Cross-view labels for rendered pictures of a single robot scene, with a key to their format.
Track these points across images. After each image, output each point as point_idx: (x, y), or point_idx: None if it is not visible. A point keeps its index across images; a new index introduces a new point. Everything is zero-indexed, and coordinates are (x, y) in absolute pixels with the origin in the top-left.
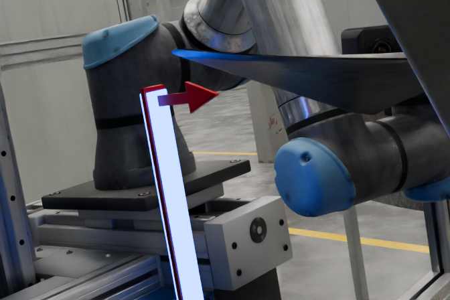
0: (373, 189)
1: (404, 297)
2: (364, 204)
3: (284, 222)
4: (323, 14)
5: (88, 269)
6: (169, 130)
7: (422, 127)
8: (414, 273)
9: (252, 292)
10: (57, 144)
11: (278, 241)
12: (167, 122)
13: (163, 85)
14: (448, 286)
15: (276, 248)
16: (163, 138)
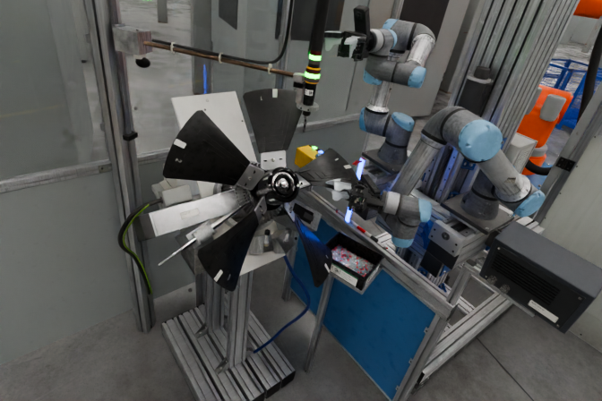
0: (381, 216)
1: (426, 279)
2: None
3: (457, 245)
4: (403, 178)
5: (441, 209)
6: (361, 166)
7: (394, 218)
8: None
9: (443, 251)
10: None
11: (451, 246)
12: (361, 165)
13: (365, 159)
14: (436, 296)
15: (449, 247)
16: (359, 166)
